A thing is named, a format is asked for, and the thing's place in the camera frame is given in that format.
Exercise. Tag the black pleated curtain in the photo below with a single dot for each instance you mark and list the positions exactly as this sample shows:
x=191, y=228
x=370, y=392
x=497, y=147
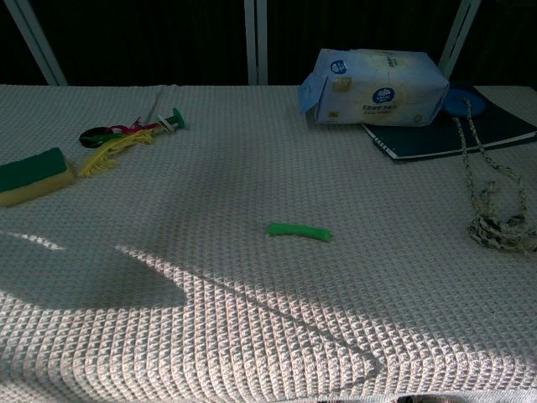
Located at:
x=147, y=42

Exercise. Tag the green white plastic peg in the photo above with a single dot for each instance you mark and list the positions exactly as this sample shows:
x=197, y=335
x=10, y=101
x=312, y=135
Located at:
x=178, y=116

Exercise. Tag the beige waffle-weave tablecloth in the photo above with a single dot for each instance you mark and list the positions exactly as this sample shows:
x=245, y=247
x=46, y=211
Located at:
x=251, y=302

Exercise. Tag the white frame post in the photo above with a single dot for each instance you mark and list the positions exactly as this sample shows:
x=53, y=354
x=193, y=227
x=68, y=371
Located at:
x=459, y=29
x=256, y=42
x=38, y=42

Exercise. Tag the blue round disc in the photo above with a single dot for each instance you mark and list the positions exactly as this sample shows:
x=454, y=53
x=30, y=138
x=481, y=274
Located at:
x=455, y=101

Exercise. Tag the blue white tissue pack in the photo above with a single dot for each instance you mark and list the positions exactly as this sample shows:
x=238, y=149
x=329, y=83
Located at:
x=377, y=96

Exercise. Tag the dark blue spiral notebook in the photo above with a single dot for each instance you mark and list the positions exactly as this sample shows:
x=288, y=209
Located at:
x=419, y=138

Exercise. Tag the small green cylinder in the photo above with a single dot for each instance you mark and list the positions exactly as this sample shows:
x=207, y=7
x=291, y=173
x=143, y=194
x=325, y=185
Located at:
x=293, y=230

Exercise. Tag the green and yellow sponge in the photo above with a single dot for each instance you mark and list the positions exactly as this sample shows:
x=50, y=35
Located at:
x=38, y=180

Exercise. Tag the black round disc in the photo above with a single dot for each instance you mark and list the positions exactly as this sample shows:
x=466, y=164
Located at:
x=89, y=137

